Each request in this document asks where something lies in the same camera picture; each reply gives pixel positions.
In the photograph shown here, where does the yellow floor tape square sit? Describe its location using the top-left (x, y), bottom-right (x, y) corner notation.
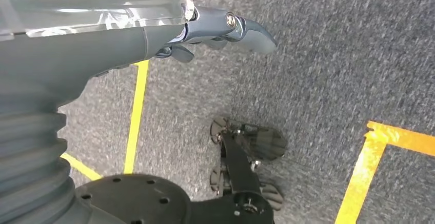
top-left (60, 59), bottom-right (150, 181)
top-left (334, 120), bottom-right (435, 224)

